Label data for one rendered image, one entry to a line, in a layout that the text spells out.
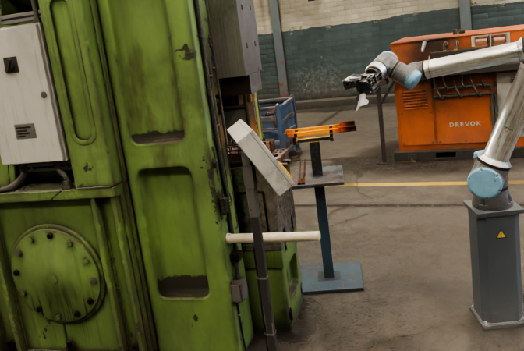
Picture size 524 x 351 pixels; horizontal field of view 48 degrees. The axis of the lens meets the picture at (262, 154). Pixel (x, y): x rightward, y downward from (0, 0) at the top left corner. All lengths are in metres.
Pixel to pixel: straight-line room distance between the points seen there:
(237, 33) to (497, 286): 1.75
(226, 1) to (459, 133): 4.00
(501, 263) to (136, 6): 2.09
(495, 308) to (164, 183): 1.72
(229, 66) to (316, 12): 7.93
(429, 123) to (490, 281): 3.49
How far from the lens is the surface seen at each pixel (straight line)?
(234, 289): 2.88
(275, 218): 2.98
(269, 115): 6.74
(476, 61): 2.86
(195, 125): 2.67
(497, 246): 3.05
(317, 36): 10.74
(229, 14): 2.84
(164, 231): 2.95
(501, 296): 3.16
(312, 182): 3.40
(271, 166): 2.31
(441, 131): 6.39
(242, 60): 2.83
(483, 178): 2.77
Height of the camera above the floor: 1.58
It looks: 12 degrees down
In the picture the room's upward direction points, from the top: 8 degrees counter-clockwise
